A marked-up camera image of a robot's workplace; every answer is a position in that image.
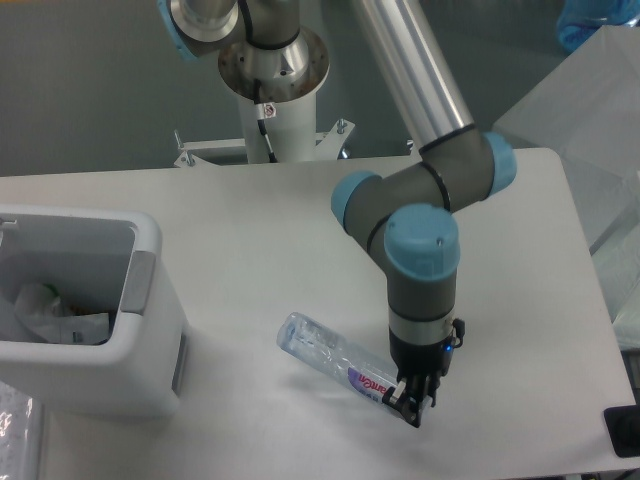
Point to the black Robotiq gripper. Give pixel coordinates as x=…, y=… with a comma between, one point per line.
x=422, y=352

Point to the clear plastic water bottle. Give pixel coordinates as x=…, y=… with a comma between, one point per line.
x=331, y=354

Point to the white plastic bag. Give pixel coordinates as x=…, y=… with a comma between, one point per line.
x=41, y=310

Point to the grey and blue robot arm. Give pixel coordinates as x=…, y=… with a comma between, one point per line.
x=405, y=221

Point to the white plastic trash can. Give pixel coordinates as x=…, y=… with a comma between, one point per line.
x=98, y=261

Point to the black device at table edge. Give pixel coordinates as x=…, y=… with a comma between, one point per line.
x=622, y=423

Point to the translucent plastic storage box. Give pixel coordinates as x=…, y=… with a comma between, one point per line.
x=587, y=111

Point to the clear patterned plastic sheet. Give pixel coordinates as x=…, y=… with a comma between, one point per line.
x=21, y=434

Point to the blue plastic bag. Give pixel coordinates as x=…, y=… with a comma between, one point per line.
x=580, y=19

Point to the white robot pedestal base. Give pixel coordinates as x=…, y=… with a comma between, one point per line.
x=283, y=132

